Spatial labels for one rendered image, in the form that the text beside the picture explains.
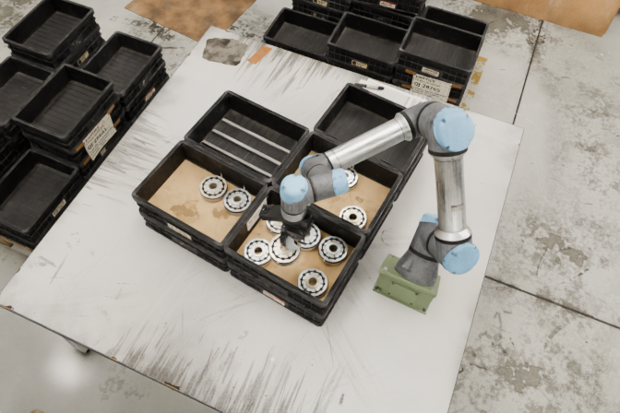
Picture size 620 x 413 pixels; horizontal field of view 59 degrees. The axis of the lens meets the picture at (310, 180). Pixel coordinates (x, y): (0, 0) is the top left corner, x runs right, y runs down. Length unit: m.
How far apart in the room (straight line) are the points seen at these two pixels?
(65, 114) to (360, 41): 1.66
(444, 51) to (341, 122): 1.07
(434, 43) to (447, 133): 1.67
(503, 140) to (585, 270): 0.97
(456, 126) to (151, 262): 1.22
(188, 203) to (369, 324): 0.80
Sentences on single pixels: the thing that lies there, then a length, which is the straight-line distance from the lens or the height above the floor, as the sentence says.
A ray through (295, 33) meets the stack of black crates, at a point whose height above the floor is 0.27.
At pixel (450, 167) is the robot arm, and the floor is 1.29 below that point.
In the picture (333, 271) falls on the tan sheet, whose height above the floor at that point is 0.83.
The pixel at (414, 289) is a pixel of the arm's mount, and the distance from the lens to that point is 1.93.
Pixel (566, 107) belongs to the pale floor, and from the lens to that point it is 3.86.
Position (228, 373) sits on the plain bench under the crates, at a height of 0.70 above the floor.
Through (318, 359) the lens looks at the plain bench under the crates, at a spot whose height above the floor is 0.70.
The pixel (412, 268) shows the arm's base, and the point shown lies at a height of 0.90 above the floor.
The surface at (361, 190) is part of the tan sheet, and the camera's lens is 2.10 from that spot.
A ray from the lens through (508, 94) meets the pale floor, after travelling 3.78.
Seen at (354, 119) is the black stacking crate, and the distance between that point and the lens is 2.31.
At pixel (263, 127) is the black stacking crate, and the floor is 0.83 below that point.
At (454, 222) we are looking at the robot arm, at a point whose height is 1.15.
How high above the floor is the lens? 2.59
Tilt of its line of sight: 57 degrees down
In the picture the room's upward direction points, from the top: 3 degrees clockwise
